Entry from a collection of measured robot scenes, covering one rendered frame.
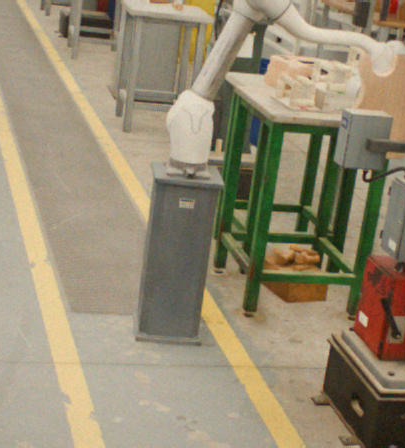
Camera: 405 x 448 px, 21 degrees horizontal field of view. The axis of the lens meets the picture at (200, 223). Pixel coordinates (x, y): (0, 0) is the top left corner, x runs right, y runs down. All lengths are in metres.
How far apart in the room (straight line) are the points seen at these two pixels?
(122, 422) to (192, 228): 0.91
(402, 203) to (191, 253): 1.00
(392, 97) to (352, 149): 0.35
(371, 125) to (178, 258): 1.01
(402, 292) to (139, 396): 1.03
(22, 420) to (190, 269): 1.02
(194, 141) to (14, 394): 1.20
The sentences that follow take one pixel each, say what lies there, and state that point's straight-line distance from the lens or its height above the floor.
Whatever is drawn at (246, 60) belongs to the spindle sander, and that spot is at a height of 0.86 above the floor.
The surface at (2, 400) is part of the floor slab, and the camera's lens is 4.00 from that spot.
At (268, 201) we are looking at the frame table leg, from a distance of 4.79.
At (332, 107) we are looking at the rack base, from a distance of 4.91.
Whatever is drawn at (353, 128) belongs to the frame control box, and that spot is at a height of 1.07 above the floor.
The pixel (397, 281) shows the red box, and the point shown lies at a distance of 3.86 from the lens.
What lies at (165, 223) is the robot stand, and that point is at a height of 0.51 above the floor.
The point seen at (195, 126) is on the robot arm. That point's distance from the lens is 4.37.
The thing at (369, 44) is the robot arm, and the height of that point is 1.29.
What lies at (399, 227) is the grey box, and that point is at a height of 0.78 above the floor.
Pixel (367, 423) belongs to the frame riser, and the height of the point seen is 0.10.
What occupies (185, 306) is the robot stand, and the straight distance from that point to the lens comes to 4.53.
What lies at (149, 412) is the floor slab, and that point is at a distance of 4.01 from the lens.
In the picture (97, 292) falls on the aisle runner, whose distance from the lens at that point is 5.02.
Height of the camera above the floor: 1.82
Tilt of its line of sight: 17 degrees down
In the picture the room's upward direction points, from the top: 8 degrees clockwise
